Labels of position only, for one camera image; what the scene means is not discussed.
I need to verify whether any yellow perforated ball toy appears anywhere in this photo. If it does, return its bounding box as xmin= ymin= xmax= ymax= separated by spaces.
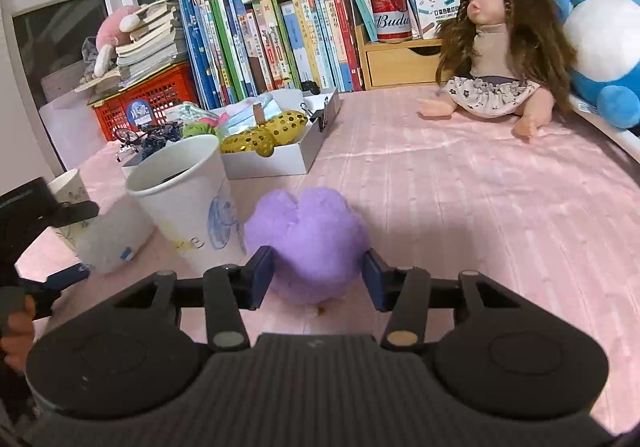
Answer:
xmin=260 ymin=109 xmax=308 ymax=148

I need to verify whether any paper cup with blue drawing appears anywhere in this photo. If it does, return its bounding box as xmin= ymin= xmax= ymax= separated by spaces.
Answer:
xmin=126 ymin=134 xmax=248 ymax=278

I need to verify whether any navy patterned cloth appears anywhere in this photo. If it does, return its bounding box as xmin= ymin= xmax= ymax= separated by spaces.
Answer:
xmin=137 ymin=123 xmax=183 ymax=160

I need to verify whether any flat stack of thin books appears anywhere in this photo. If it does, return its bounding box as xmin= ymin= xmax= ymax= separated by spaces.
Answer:
xmin=75 ymin=67 xmax=123 ymax=95

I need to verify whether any long haired baby doll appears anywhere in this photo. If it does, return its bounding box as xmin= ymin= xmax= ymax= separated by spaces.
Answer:
xmin=417 ymin=0 xmax=576 ymax=142

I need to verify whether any bright green fuzzy cloth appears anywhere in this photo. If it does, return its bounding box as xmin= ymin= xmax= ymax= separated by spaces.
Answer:
xmin=182 ymin=122 xmax=220 ymax=142

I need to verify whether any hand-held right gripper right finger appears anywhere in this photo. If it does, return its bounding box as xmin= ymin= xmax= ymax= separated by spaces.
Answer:
xmin=362 ymin=249 xmax=526 ymax=353

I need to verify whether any paper cup with black scribbles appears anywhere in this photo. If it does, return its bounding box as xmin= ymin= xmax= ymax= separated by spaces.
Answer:
xmin=47 ymin=168 xmax=96 ymax=253

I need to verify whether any wooden drawer box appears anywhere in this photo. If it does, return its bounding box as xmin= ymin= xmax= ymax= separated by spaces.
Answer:
xmin=354 ymin=24 xmax=446 ymax=90

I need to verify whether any stack of blue face masks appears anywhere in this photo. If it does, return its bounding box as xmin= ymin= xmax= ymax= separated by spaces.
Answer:
xmin=220 ymin=94 xmax=281 ymax=135

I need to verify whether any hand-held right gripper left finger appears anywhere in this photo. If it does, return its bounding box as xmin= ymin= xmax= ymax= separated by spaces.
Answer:
xmin=102 ymin=247 xmax=276 ymax=353

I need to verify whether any white fluffy pom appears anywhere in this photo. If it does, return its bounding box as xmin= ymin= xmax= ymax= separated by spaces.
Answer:
xmin=75 ymin=199 xmax=156 ymax=275

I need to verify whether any red plastic crate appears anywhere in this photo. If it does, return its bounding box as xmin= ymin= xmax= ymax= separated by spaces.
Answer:
xmin=92 ymin=62 xmax=201 ymax=142

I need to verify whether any red drink can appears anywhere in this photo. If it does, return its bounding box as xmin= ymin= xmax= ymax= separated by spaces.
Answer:
xmin=369 ymin=0 xmax=413 ymax=44

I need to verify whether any blue and white plush toy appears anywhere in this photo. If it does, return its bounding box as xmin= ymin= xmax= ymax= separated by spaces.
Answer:
xmin=552 ymin=0 xmax=640 ymax=130

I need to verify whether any green checkered cloth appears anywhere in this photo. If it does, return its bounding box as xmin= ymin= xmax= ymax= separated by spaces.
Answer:
xmin=165 ymin=102 xmax=213 ymax=124

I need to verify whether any purple fluffy pom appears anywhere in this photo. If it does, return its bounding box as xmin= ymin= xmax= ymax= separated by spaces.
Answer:
xmin=243 ymin=187 xmax=371 ymax=305

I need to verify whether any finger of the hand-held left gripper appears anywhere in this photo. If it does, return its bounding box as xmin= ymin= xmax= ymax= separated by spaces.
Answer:
xmin=50 ymin=201 xmax=101 ymax=229
xmin=20 ymin=263 xmax=92 ymax=318

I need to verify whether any tall stack of worn books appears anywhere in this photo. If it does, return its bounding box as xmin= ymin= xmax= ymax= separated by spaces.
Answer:
xmin=115 ymin=2 xmax=188 ymax=82

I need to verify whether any white cardboard box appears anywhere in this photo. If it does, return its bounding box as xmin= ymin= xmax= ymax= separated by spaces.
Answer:
xmin=120 ymin=88 xmax=342 ymax=180

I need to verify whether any pink tablecloth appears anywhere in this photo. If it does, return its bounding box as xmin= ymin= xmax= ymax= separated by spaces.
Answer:
xmin=15 ymin=87 xmax=640 ymax=433

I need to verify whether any row of colourful picture books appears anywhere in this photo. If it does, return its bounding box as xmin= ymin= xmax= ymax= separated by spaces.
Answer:
xmin=177 ymin=0 xmax=366 ymax=110

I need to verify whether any gold sequin pouch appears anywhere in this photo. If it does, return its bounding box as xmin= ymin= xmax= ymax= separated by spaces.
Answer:
xmin=220 ymin=127 xmax=276 ymax=158

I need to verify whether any white foam board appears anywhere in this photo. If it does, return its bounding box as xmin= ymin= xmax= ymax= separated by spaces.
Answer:
xmin=39 ymin=99 xmax=108 ymax=172

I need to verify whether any white stationery box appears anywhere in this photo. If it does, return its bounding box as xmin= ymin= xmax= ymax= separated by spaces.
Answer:
xmin=412 ymin=0 xmax=463 ymax=40

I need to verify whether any pink plush toy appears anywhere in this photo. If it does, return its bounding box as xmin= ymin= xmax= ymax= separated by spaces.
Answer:
xmin=94 ymin=4 xmax=146 ymax=78

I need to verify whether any person's left hand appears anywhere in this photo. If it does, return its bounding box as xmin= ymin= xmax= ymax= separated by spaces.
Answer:
xmin=0 ymin=311 xmax=37 ymax=373

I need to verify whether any grey crumpled cloth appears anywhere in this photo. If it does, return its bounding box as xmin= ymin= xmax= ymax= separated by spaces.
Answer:
xmin=82 ymin=36 xmax=103 ymax=78

